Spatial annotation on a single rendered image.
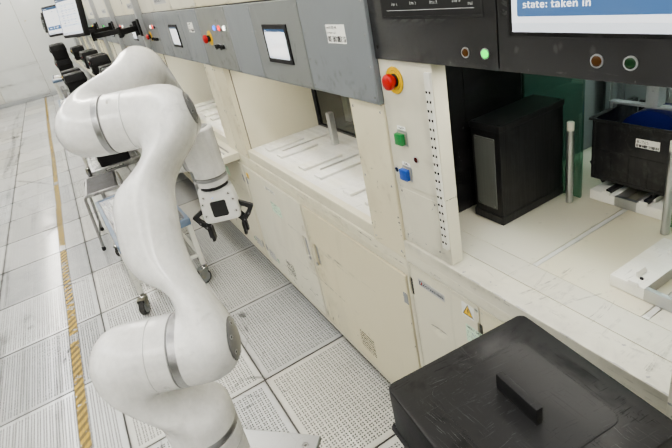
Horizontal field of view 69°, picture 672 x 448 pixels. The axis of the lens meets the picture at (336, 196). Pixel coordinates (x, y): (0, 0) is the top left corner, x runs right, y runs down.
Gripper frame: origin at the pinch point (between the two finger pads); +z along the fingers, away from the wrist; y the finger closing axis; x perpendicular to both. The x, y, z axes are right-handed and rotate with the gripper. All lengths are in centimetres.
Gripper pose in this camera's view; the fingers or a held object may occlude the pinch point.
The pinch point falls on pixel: (230, 232)
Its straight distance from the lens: 141.6
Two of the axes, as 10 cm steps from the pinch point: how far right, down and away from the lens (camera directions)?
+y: 9.8, -2.2, 0.1
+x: -1.1, -4.1, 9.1
